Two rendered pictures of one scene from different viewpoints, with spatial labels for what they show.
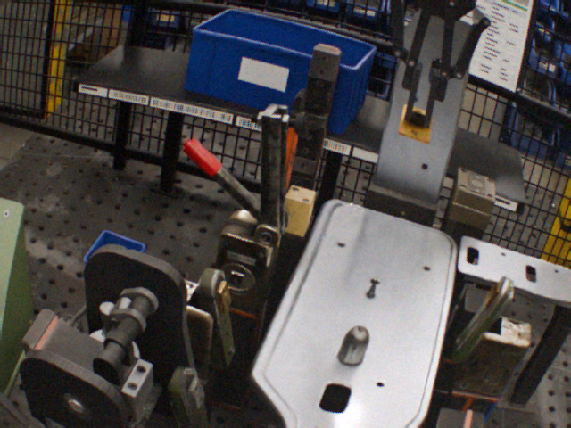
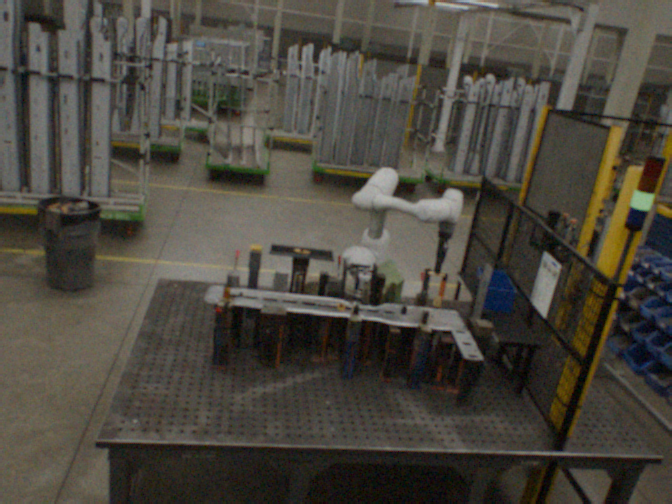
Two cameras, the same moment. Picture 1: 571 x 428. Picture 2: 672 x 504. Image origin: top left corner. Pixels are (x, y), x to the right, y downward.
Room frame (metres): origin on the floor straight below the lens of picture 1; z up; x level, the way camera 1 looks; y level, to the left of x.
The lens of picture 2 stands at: (-0.46, -2.74, 2.33)
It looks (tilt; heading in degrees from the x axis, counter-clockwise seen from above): 21 degrees down; 76
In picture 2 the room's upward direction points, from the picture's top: 8 degrees clockwise
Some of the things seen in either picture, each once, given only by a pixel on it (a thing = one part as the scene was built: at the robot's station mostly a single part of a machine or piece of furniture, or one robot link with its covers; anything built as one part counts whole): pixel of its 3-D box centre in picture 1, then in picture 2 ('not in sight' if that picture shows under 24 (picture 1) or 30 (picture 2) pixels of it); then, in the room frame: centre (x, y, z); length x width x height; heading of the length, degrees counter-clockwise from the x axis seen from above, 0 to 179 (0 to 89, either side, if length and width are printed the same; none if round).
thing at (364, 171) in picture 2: not in sight; (370, 132); (2.27, 6.95, 0.88); 1.91 x 1.00 x 1.76; 173
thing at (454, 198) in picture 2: not in sight; (450, 205); (0.74, -0.13, 1.63); 0.13 x 0.11 x 0.16; 34
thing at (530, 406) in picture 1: (546, 351); (465, 383); (0.84, -0.53, 0.84); 0.11 x 0.06 x 0.29; 81
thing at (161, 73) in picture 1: (302, 107); (493, 305); (1.20, 0.01, 1.01); 0.90 x 0.22 x 0.03; 81
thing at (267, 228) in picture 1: (268, 235); not in sight; (0.74, 0.02, 1.06); 0.03 x 0.01 x 0.03; 81
